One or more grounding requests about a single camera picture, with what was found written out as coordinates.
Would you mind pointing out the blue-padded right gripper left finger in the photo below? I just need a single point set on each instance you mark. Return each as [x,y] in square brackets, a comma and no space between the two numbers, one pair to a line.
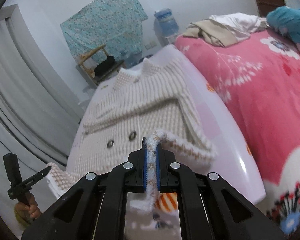
[94,207]

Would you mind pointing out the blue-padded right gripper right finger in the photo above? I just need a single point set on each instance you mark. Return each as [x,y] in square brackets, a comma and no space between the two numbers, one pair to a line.
[209,207]

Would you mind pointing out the beige white houndstooth coat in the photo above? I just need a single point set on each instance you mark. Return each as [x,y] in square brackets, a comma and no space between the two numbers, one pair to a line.
[153,105]

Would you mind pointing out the beige and white clothes pile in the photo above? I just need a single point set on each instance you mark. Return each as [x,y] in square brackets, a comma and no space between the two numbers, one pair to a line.
[226,30]

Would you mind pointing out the left hand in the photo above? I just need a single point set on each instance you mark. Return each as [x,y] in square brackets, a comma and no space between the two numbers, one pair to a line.
[30,210]

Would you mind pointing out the white curtain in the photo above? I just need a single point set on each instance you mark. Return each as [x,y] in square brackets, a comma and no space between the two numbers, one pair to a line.
[39,114]

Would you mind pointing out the pink floral blanket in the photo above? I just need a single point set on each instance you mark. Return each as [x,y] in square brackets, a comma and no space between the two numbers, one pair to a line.
[259,82]

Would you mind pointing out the wooden chair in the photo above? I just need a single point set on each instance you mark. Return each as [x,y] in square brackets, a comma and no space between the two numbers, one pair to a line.
[88,64]

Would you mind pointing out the black garment on chair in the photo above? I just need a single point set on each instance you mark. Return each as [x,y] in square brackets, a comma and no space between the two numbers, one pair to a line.
[104,66]

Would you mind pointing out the white water dispenser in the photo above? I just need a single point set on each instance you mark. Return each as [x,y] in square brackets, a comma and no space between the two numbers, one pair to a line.
[164,40]

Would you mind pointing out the teal floral hanging cloth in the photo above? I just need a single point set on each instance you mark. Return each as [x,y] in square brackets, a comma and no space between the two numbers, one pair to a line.
[115,23]

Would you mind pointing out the teal plush fabric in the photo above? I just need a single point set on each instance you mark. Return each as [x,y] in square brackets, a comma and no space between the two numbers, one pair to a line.
[285,21]

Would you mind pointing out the wall socket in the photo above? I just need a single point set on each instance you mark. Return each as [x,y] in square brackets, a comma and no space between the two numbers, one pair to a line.
[150,45]

